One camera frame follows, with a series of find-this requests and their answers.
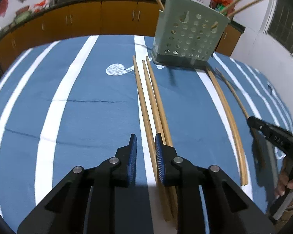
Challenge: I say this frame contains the person right hand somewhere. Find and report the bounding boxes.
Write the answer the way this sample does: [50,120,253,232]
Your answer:
[275,156,293,198]

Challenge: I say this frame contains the wooden chopstick middle centre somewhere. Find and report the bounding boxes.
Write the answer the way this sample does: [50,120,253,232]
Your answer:
[215,68,266,170]

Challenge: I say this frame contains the wooden chopstick middle left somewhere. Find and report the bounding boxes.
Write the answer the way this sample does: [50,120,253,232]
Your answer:
[206,66,248,185]

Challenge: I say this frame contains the wooden chopstick far left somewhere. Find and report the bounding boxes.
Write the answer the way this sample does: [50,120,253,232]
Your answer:
[133,56,172,221]

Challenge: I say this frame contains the wooden chopstick left group inner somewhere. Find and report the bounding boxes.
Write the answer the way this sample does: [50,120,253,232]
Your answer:
[145,56,179,229]

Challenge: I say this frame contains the wooden chopstick group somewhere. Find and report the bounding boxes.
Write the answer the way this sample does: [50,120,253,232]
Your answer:
[142,60,178,227]
[145,56,179,229]

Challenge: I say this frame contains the blue white striped tablecloth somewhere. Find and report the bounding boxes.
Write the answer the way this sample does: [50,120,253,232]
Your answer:
[0,35,293,233]

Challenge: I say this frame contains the right barred window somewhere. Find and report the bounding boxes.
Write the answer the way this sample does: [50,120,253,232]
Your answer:
[267,0,293,56]

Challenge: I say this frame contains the green perforated utensil holder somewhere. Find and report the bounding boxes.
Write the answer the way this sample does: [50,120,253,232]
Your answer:
[151,0,230,68]

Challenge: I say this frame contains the red bag with containers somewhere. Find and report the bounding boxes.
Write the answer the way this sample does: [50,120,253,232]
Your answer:
[209,0,233,12]

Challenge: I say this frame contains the wooden lower cabinets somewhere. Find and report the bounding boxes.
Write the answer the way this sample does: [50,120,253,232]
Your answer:
[0,0,242,71]

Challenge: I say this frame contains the stacked basins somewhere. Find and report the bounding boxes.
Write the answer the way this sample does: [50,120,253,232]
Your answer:
[14,5,32,24]

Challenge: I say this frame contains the red plastic bag hanging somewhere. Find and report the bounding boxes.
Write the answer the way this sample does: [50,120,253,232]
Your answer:
[0,0,8,17]

